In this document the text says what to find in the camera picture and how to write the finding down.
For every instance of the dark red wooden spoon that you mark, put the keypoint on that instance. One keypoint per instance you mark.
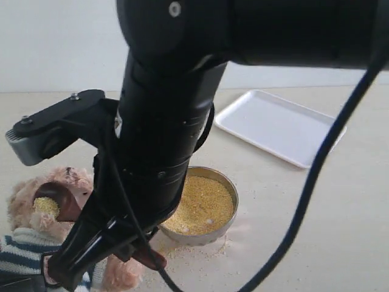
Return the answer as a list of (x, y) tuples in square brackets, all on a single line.
[(63, 204)]

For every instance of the steel bowl of millet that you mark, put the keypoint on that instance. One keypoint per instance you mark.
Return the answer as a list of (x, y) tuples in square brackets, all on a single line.
[(207, 209)]

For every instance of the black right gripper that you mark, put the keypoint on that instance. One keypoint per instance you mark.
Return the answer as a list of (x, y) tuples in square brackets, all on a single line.
[(113, 216)]

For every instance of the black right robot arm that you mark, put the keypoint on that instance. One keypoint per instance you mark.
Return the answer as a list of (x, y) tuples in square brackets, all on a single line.
[(177, 55)]

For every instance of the brown teddy bear striped sweater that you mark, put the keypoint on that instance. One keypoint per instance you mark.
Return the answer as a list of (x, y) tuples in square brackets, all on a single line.
[(34, 237)]

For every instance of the white rectangular plastic tray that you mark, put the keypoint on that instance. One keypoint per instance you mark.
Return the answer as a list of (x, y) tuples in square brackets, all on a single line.
[(287, 130)]

